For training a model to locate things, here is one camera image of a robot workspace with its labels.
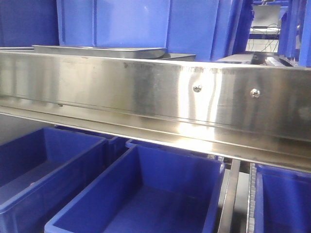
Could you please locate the stainless steel shelf rail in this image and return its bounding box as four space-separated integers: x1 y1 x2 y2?
0 51 311 172

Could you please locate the right rail screw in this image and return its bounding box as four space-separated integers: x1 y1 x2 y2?
250 88 260 99

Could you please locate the rail screw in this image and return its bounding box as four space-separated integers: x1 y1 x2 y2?
250 88 260 99
193 84 202 93

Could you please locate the upper right blue bin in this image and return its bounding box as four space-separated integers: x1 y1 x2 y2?
210 0 254 61

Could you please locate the upper left blue bin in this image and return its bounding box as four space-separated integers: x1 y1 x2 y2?
56 0 219 57

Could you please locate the lower right blue bin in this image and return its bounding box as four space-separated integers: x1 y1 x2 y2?
254 165 311 233

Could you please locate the left rail screw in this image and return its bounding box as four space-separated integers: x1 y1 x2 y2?
193 84 202 93

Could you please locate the steel roller track divider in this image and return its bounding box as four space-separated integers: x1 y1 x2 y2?
214 157 253 233

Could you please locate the laptop on background desk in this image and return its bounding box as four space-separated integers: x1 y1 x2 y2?
251 5 281 28

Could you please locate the silver metal tray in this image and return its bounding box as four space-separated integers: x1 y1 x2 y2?
33 45 166 59

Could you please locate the blue bin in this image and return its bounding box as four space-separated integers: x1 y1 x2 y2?
56 0 219 57
0 128 106 233
44 146 225 233
210 0 254 61
254 165 311 233

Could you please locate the far left lower blue bin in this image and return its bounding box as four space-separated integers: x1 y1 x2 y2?
0 128 106 233

